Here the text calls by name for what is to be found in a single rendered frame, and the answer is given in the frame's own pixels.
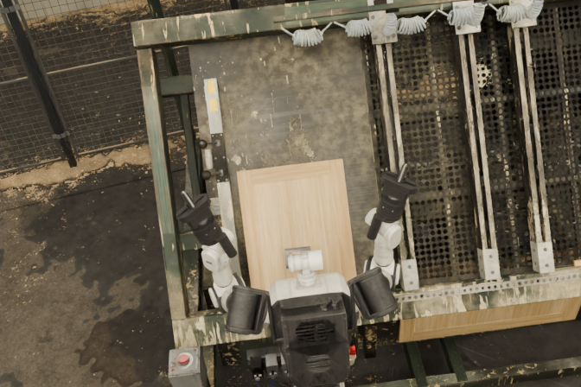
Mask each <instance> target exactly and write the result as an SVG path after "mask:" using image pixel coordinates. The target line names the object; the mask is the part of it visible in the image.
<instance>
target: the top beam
mask: <svg viewBox="0 0 581 387"><path fill-rule="evenodd" d="M406 1H414V0H393V2H394V3H399V2H406ZM560 1H568V0H544V2H543V3H553V2H560ZM490 3H491V4H492V5H493V6H494V7H496V8H497V9H499V8H500V7H501V6H504V5H507V6H509V1H508V0H488V1H487V2H484V3H481V4H483V5H485V4H487V6H486V7H485V9H484V10H493V8H492V7H491V6H489V4H490ZM362 6H367V0H315V1H308V2H300V3H286V4H278V5H271V6H263V7H255V8H248V9H240V10H226V11H218V12H211V13H203V14H195V15H188V16H174V17H166V18H158V19H151V20H143V21H136V22H131V23H130V26H131V39H132V46H133V47H134V48H136V49H138V48H154V49H156V48H170V47H178V46H185V45H193V44H200V43H208V42H215V41H229V40H237V39H244V38H252V37H259V36H267V35H281V34H287V33H286V32H284V31H283V30H282V29H281V28H284V29H286V30H287V31H289V32H290V33H295V32H296V31H297V30H299V29H301V30H310V29H314V28H316V30H318V29H325V28H326V27H327V26H328V25H329V24H330V23H331V22H332V24H331V25H330V26H329V27H328V29H332V28H340V27H341V26H339V25H337V24H334V22H338V23H340V24H342V25H344V26H347V24H348V22H350V21H351V20H362V19H365V18H367V21H369V14H368V12H365V13H358V14H350V15H343V16H329V17H321V18H313V19H306V20H298V21H291V22H277V23H273V17H274V16H287V15H295V14H302V13H310V12H317V11H325V10H339V9H347V8H354V7H362ZM434 10H435V11H436V12H435V13H434V14H433V15H431V16H442V15H443V14H442V13H440V12H438V11H437V10H442V11H443V12H444V13H446V14H449V13H450V12H451V11H452V10H453V6H452V3H440V4H432V5H425V6H417V7H410V8H402V9H399V12H395V13H394V15H396V17H397V21H398V19H400V18H402V17H404V18H413V17H414V16H419V17H427V16H428V15H429V14H430V13H431V12H432V11H434Z"/></svg>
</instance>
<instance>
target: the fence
mask: <svg viewBox="0 0 581 387"><path fill-rule="evenodd" d="M208 81H214V86H215V93H213V94H208V86H207V82H208ZM204 86H205V93H206V99H207V112H208V119H209V126H210V133H211V134H214V133H221V132H222V133H223V137H224V131H223V124H222V117H221V110H220V97H219V90H218V83H217V79H216V78H215V79H204ZM211 98H216V100H217V107H218V110H217V111H210V106H209V99H211ZM226 158H227V152H226ZM227 172H228V165H227ZM228 179H229V172H228ZM217 188H218V195H219V202H220V215H221V222H222V227H224V228H227V229H228V230H229V231H230V232H231V233H232V234H233V236H234V239H233V241H232V242H231V243H232V245H233V247H234V249H235V250H236V251H237V255H236V256H235V257H233V258H229V263H230V268H231V270H232V272H233V273H235V272H236V273H237V275H238V276H241V277H242V275H241V268H240V261H239V248H238V241H237V234H236V227H235V220H234V213H233V200H232V193H231V186H230V179H229V181H228V182H221V183H217Z"/></svg>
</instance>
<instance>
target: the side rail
mask: <svg viewBox="0 0 581 387"><path fill-rule="evenodd" d="M137 60H138V67H139V74H140V80H141V87H142V94H143V101H144V114H145V120H146V127H147V134H148V140H149V147H150V160H151V167H152V174H153V181H154V187H155V194H156V206H157V213H158V220H159V226H160V233H161V240H162V247H163V260H164V267H165V273H166V280H167V287H168V293H169V306H170V312H171V320H182V319H186V318H187V316H188V313H189V305H188V293H187V286H186V279H185V272H184V266H183V259H182V250H181V244H180V237H179V233H180V232H179V225H178V219H177V218H176V214H177V212H176V199H175V192H174V186H173V179H172V172H171V165H170V159H169V145H168V138H167V132H166V125H165V118H164V111H163V99H162V95H161V89H160V83H159V72H158V65H157V57H156V52H155V51H154V50H153V49H151V48H149V49H142V50H137Z"/></svg>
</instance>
